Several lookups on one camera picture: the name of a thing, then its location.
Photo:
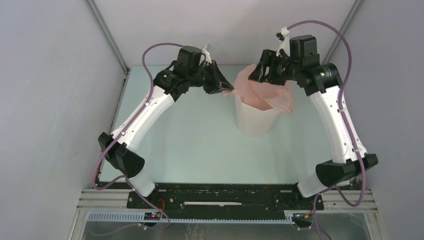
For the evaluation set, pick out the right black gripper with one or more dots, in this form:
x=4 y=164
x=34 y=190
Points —
x=269 y=59

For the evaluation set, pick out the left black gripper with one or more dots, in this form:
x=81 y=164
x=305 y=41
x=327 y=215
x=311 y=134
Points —
x=218 y=84

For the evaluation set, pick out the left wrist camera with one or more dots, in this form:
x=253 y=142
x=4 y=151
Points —
x=205 y=52

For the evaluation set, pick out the pink plastic trash bag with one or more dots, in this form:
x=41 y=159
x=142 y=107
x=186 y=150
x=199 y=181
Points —
x=261 y=95

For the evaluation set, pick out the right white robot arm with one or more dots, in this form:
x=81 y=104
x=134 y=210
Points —
x=348 y=156

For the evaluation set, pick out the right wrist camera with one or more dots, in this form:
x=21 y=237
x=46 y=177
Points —
x=284 y=37

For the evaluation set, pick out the white slotted cable duct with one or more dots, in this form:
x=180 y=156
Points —
x=144 y=217

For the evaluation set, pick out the white paper trash bin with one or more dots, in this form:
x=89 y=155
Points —
x=253 y=122

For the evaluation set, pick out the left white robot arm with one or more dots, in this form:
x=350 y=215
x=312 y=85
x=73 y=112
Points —
x=119 y=146

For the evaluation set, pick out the aluminium frame rail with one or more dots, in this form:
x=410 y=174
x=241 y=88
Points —
x=110 y=205

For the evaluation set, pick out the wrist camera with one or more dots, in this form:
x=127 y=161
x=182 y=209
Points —
x=205 y=52
x=284 y=37

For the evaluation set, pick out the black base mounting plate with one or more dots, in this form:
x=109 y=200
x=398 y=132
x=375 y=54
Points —
x=230 y=201

